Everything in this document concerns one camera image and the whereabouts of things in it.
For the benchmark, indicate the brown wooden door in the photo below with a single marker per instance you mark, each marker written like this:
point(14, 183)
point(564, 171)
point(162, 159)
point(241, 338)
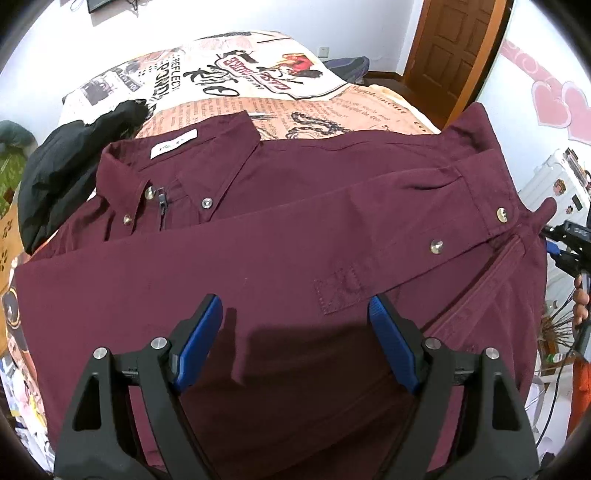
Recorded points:
point(448, 50)

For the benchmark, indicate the grey-green pillow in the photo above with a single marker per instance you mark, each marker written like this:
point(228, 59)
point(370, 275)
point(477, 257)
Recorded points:
point(14, 134)

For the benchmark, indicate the brown paw print cloth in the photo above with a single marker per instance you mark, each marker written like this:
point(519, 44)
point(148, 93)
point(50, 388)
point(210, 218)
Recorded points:
point(5, 240)

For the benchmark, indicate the black jacket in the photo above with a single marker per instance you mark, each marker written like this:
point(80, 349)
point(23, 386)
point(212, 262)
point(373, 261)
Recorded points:
point(60, 170)

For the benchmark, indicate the wall-mounted black television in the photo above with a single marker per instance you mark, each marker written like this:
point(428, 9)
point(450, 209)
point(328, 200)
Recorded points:
point(99, 4)

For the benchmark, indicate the white suitcase with stickers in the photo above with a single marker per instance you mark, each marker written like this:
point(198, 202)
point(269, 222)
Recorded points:
point(554, 180)

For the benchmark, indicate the grey backpack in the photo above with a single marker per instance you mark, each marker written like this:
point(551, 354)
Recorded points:
point(348, 69)

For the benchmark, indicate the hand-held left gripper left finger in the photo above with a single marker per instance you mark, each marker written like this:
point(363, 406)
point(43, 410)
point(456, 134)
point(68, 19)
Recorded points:
point(203, 337)

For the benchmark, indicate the pink heart wall sticker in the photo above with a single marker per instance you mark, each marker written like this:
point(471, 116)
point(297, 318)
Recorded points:
point(554, 104)

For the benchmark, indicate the white wall socket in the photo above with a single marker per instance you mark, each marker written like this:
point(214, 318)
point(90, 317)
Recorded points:
point(323, 50)

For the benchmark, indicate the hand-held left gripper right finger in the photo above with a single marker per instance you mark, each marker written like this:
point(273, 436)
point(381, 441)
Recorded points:
point(392, 341)

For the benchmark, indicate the printed blanket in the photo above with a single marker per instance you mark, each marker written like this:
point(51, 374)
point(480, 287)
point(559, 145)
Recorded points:
point(221, 83)

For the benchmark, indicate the maroon button-up shirt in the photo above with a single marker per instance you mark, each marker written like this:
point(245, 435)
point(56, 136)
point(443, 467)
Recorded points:
point(277, 221)

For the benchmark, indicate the person's right hand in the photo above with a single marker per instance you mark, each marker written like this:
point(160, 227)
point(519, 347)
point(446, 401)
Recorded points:
point(581, 302)

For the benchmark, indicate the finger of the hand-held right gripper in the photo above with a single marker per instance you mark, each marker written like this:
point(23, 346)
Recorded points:
point(553, 249)

